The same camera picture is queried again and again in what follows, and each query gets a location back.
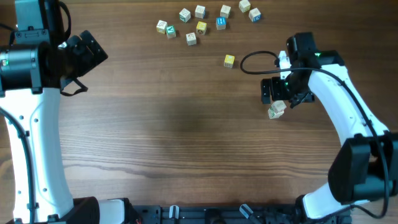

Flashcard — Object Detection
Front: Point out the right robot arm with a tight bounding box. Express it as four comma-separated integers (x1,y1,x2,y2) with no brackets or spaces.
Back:
261,32,397,223

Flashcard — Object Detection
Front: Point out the yellow top block upper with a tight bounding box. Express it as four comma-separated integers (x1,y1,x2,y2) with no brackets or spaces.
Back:
196,21,207,35

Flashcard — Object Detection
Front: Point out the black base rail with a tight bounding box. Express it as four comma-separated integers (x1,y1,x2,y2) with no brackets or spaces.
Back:
130,204,352,224

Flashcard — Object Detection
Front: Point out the green V block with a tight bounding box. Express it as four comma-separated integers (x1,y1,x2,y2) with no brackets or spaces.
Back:
165,26,177,39

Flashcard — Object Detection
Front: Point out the yellow edge block far left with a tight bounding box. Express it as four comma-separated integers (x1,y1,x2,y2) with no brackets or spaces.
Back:
156,20,168,34

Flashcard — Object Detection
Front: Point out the white block yellow side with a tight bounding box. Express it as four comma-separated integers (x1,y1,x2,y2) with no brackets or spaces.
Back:
239,0,251,13

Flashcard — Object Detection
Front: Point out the teal sided block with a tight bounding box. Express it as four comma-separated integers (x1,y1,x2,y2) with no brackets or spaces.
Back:
179,8,191,23

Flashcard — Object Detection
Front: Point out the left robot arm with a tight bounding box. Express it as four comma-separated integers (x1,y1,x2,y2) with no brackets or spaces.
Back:
1,0,131,223

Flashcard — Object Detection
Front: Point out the blue D block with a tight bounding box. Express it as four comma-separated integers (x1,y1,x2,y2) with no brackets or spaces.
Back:
249,8,262,22

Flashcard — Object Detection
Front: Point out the white block red side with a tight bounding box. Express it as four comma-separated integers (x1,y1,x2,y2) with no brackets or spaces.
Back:
186,32,197,46

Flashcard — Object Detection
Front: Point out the green Z block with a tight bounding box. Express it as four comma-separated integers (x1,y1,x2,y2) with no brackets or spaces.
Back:
268,108,284,119

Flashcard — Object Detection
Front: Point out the red A block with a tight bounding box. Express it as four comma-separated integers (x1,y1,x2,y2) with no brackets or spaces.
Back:
270,100,287,112

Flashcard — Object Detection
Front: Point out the white block blue side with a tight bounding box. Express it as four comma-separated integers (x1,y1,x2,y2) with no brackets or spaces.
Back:
195,5,206,19

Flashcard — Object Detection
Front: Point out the white block green N side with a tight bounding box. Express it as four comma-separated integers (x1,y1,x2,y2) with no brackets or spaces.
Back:
220,5,231,19

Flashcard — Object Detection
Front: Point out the yellow top block lower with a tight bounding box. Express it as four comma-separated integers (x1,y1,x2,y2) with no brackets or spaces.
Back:
224,55,235,68

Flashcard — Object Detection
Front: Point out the blue H block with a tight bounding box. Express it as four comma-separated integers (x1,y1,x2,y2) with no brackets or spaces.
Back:
216,17,226,30

